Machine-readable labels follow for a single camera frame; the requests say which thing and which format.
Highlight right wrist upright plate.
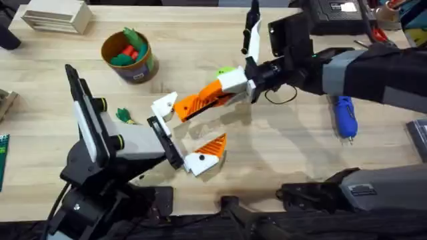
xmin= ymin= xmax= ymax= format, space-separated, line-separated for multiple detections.
xmin=241 ymin=0 xmax=263 ymax=66

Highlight green vegetable toy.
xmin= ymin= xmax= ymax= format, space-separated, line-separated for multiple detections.
xmin=115 ymin=107 xmax=138 ymax=126

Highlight black rail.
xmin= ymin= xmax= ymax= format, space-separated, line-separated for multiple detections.
xmin=0 ymin=195 xmax=427 ymax=240

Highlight black tool case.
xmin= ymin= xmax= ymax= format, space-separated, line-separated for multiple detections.
xmin=307 ymin=0 xmax=378 ymax=37

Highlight left wrist upright plate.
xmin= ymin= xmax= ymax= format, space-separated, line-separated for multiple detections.
xmin=64 ymin=63 xmax=111 ymax=165

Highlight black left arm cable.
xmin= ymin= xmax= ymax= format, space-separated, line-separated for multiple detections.
xmin=40 ymin=182 xmax=73 ymax=240

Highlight dark flat booklet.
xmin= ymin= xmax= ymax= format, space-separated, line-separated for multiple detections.
xmin=406 ymin=119 xmax=427 ymax=164

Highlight small wooden block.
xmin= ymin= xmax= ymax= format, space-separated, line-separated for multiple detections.
xmin=0 ymin=89 xmax=19 ymax=123

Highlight pale wooden box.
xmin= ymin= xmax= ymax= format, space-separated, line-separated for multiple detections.
xmin=21 ymin=0 xmax=94 ymax=35

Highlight brown tub with toys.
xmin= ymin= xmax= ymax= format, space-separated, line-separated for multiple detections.
xmin=100 ymin=27 xmax=159 ymax=85

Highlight red handled scissors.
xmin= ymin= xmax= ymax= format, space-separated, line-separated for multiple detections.
xmin=353 ymin=25 xmax=398 ymax=49

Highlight green board with blocks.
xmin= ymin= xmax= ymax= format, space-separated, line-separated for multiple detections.
xmin=0 ymin=133 xmax=11 ymax=193

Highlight green disc with holes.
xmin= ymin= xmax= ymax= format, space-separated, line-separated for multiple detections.
xmin=215 ymin=65 xmax=238 ymax=78

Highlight blue electric screwdriver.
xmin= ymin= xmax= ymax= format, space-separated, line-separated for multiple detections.
xmin=332 ymin=95 xmax=360 ymax=146

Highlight tape roll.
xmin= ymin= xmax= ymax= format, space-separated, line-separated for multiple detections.
xmin=374 ymin=2 xmax=405 ymax=31

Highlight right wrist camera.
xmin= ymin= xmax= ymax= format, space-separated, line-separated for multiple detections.
xmin=268 ymin=11 xmax=315 ymax=58

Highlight orange ribbed wedge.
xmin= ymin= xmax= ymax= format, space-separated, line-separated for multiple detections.
xmin=173 ymin=94 xmax=216 ymax=123

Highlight black object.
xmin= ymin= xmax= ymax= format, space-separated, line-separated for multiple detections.
xmin=0 ymin=0 xmax=23 ymax=51

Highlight yellow and blue box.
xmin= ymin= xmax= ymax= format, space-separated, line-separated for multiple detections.
xmin=399 ymin=0 xmax=427 ymax=48

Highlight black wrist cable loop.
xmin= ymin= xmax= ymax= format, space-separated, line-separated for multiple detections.
xmin=264 ymin=84 xmax=298 ymax=106

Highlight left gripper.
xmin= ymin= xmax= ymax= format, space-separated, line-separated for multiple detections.
xmin=59 ymin=91 xmax=228 ymax=188

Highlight wrist upright plate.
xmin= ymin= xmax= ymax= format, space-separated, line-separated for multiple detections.
xmin=64 ymin=63 xmax=111 ymax=165
xmin=241 ymin=0 xmax=263 ymax=66

